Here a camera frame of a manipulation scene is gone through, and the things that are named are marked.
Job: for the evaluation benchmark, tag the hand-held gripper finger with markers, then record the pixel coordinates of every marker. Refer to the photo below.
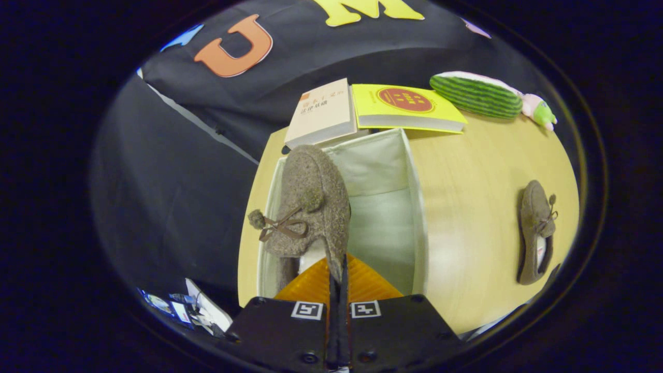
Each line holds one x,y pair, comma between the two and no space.
344,331
333,331

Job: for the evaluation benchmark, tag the white fabric storage box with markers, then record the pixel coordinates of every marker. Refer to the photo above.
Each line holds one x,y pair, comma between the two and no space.
383,217

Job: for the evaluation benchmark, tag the brown felt shoe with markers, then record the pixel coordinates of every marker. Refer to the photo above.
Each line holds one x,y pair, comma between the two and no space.
316,191
533,217

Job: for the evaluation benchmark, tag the white paper sheet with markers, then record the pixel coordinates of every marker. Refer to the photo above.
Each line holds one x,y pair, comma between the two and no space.
212,311

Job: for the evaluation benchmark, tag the beige book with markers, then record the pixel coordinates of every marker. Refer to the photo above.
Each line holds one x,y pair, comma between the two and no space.
321,114

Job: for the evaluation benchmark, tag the yellow book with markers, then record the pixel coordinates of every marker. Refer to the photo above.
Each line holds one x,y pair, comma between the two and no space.
404,111

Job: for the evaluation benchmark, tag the watermelon slice plush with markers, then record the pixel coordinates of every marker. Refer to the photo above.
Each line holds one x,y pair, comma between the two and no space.
476,96

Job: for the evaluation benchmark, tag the pink and green plush toy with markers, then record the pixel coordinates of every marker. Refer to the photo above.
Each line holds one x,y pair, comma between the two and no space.
538,110

